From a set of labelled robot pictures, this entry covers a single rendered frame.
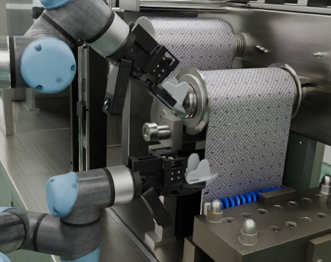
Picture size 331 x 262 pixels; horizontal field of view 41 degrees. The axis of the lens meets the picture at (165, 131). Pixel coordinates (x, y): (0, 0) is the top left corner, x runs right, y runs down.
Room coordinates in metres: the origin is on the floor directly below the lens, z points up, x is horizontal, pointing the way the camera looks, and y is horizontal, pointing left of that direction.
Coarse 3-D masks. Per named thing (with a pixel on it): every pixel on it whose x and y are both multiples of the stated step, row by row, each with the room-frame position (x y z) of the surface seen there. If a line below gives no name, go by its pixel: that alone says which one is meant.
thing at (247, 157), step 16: (208, 128) 0.88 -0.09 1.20; (224, 128) 0.90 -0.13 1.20; (240, 128) 0.93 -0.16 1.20; (256, 128) 0.95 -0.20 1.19; (272, 128) 0.97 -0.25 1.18; (288, 128) 1.00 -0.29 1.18; (208, 144) 0.88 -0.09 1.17; (224, 144) 0.91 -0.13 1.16; (240, 144) 0.93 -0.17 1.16; (256, 144) 0.95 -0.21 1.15; (272, 144) 0.98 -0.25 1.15; (208, 160) 0.89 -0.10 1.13; (224, 160) 0.91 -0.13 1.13; (240, 160) 0.93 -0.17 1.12; (256, 160) 0.95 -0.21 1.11; (272, 160) 0.98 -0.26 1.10; (224, 176) 0.91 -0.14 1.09; (240, 176) 0.93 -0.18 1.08; (256, 176) 0.96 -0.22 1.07; (272, 176) 0.98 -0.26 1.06; (224, 192) 0.91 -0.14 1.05; (240, 192) 0.94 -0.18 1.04
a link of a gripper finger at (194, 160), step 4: (192, 156) 0.89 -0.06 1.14; (196, 156) 0.90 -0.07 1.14; (188, 160) 0.89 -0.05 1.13; (192, 160) 0.89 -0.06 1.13; (196, 160) 0.90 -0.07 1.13; (188, 164) 0.89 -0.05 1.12; (192, 164) 0.89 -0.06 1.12; (196, 164) 0.89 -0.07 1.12; (188, 168) 0.88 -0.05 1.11; (192, 168) 0.89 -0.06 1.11; (188, 172) 0.88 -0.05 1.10; (184, 176) 0.87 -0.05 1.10; (184, 180) 0.87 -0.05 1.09
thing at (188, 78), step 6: (180, 78) 0.96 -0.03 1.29; (186, 78) 0.94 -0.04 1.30; (192, 78) 0.92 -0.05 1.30; (192, 84) 0.92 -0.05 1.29; (198, 84) 0.90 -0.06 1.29; (198, 90) 0.90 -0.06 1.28; (294, 90) 1.01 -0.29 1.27; (198, 96) 0.89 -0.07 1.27; (294, 96) 1.01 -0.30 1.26; (198, 102) 0.89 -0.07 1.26; (198, 108) 0.89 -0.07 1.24; (198, 114) 0.89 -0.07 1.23; (186, 120) 0.93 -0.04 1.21; (192, 120) 0.91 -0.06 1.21; (198, 120) 0.89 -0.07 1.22; (192, 126) 0.91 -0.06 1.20
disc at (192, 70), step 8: (184, 72) 0.95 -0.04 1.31; (192, 72) 0.93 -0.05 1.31; (200, 72) 0.91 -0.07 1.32; (200, 80) 0.90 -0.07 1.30; (208, 96) 0.87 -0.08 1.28; (208, 104) 0.87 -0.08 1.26; (208, 112) 0.87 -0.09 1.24; (184, 128) 0.94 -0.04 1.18; (192, 128) 0.91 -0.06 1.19; (200, 128) 0.89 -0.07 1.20
